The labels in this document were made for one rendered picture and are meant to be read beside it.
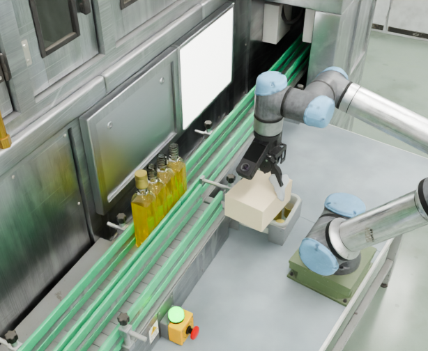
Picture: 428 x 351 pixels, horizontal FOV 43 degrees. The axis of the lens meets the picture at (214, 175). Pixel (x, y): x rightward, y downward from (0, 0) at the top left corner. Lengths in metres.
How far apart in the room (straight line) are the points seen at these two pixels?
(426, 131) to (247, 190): 0.48
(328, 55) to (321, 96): 1.06
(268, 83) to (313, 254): 0.48
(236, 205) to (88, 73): 0.52
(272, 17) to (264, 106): 1.22
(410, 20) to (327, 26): 2.93
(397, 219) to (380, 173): 0.90
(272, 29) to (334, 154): 0.64
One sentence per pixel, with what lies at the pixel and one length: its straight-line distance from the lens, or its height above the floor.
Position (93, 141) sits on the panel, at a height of 1.25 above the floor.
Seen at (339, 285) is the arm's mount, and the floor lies 0.83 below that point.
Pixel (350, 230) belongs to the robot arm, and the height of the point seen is 1.12.
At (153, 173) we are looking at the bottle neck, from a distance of 1.55.
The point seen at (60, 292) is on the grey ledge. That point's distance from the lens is 1.61.
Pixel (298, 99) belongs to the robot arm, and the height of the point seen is 1.43.
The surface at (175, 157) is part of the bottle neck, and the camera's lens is 1.63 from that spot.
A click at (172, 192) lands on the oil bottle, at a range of 1.66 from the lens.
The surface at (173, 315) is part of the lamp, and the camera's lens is 1.55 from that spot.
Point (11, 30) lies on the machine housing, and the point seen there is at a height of 1.62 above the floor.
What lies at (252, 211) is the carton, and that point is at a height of 1.11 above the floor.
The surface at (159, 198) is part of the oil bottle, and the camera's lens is 1.59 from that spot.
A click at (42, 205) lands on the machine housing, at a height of 1.15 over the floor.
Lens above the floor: 2.09
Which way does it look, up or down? 39 degrees down
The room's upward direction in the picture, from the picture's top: straight up
